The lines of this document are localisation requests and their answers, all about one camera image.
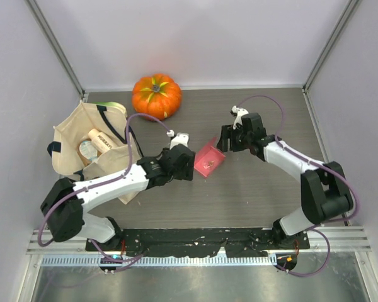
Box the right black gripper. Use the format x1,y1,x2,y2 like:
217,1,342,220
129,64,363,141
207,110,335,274
217,125,251,153

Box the pink paper box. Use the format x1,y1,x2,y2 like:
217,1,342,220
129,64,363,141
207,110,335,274
194,137,226,178

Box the small clear plastic wrapper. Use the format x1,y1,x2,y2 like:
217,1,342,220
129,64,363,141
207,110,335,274
203,160,215,169

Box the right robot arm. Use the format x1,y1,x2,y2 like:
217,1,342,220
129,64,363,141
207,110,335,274
217,106,354,249

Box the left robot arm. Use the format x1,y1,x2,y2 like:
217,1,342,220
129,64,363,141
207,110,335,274
40,144,195,251

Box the orange pumpkin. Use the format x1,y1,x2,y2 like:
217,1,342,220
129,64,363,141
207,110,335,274
132,74,183,120

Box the cream lotion bottle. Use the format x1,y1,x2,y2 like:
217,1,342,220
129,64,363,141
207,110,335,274
88,128,118,154

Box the green white item behind bag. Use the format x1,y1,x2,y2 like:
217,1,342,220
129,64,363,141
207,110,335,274
95,101,127,115

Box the beige canvas tote bag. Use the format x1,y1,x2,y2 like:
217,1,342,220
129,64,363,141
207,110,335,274
47,100,152,205

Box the round labelled tub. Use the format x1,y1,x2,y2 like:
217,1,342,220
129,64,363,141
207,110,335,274
76,140,101,167

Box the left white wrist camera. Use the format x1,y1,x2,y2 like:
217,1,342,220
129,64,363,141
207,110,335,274
169,133,190,150

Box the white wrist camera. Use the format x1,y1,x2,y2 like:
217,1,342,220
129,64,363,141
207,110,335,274
230,106,249,130
169,133,190,150

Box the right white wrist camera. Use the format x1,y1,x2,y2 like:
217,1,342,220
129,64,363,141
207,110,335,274
230,106,249,130

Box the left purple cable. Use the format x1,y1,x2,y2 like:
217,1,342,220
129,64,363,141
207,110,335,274
37,113,174,271

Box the purple cable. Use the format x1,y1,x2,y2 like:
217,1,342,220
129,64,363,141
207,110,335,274
37,113,174,271
239,95,362,277

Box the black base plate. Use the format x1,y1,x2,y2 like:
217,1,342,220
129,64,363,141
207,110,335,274
98,228,310,258

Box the white slotted cable duct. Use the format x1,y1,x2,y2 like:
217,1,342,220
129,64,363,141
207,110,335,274
40,254,277,267

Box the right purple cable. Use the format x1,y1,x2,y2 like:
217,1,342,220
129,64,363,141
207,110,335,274
239,95,362,277

